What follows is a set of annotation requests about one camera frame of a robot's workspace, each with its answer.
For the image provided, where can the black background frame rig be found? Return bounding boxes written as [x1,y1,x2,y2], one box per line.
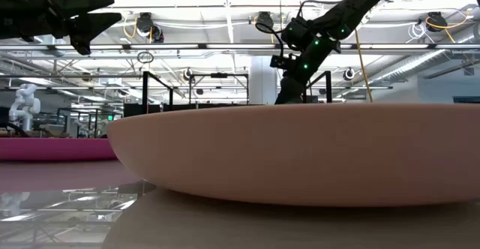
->
[188,72,250,106]

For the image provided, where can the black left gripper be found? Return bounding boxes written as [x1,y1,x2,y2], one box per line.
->
[0,0,123,55]

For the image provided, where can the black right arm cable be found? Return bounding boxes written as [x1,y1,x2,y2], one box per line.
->
[254,0,341,61]

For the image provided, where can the long ceiling light strip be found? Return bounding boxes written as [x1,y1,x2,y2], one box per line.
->
[0,43,480,51]

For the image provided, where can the opaque salmon plate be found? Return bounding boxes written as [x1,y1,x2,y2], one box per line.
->
[106,103,480,208]

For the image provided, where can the opaque magenta plate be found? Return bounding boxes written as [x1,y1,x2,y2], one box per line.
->
[0,136,118,163]

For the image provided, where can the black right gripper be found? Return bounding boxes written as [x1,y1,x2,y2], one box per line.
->
[275,76,307,105]

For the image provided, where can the large black cable reel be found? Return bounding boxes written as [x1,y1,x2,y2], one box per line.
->
[256,10,275,31]
[135,11,165,44]
[425,11,448,33]

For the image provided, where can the silver ceiling duct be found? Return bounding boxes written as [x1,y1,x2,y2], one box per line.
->
[369,34,480,87]

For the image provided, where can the yellow cable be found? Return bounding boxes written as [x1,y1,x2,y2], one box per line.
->
[343,0,375,104]

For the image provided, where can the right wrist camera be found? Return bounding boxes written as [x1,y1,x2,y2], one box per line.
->
[269,55,298,71]

